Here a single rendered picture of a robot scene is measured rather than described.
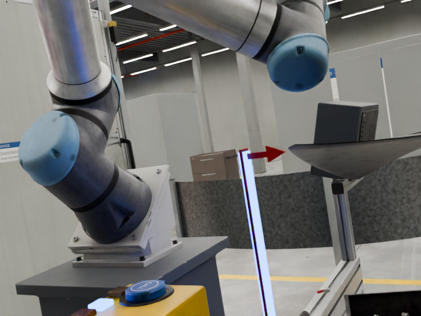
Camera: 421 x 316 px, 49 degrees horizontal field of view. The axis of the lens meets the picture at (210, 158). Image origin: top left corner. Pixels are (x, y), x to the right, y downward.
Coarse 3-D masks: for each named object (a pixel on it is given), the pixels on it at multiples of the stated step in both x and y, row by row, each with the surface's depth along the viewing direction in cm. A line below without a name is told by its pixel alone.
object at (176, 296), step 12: (168, 288) 47; (180, 288) 47; (192, 288) 46; (204, 288) 47; (120, 300) 46; (156, 300) 44; (168, 300) 44; (180, 300) 44; (192, 300) 45; (204, 300) 46; (96, 312) 44; (108, 312) 44; (120, 312) 43; (132, 312) 43; (144, 312) 42; (156, 312) 42; (168, 312) 41; (180, 312) 43; (192, 312) 44; (204, 312) 46
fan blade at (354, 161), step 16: (304, 144) 53; (320, 144) 53; (336, 144) 52; (352, 144) 52; (368, 144) 53; (384, 144) 55; (400, 144) 58; (416, 144) 60; (304, 160) 61; (320, 160) 62; (336, 160) 63; (352, 160) 64; (368, 160) 65; (384, 160) 66; (352, 176) 71
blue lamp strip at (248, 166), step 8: (248, 152) 67; (248, 160) 67; (248, 168) 67; (248, 176) 66; (248, 184) 66; (256, 200) 68; (256, 208) 67; (256, 216) 67; (256, 224) 67; (256, 232) 67; (256, 240) 67; (264, 248) 68; (264, 256) 68; (264, 264) 68; (264, 272) 67; (264, 280) 67; (264, 288) 67; (272, 296) 69; (272, 304) 68; (272, 312) 68
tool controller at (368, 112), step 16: (320, 112) 118; (336, 112) 117; (352, 112) 115; (368, 112) 121; (320, 128) 119; (336, 128) 117; (352, 128) 115; (368, 128) 125; (320, 176) 121; (336, 176) 118
